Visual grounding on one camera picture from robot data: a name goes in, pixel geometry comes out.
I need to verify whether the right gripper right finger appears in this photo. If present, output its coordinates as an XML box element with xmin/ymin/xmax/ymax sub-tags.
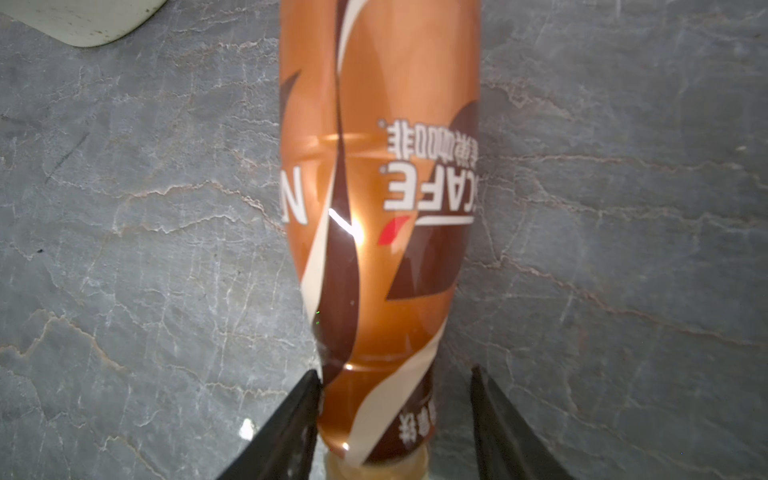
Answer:
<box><xmin>470</xmin><ymin>365</ymin><xmax>573</xmax><ymax>480</ymax></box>

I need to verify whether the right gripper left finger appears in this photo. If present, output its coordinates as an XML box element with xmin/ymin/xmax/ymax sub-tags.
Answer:
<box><xmin>218</xmin><ymin>369</ymin><xmax>321</xmax><ymax>480</ymax></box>

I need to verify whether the copper coffee bottle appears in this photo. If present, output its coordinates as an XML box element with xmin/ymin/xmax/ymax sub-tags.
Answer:
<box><xmin>279</xmin><ymin>1</ymin><xmax>482</xmax><ymax>479</ymax></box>

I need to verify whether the cream ribbed trash bin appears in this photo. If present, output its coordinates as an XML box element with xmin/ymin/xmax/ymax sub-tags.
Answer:
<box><xmin>1</xmin><ymin>0</ymin><xmax>166</xmax><ymax>47</ymax></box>

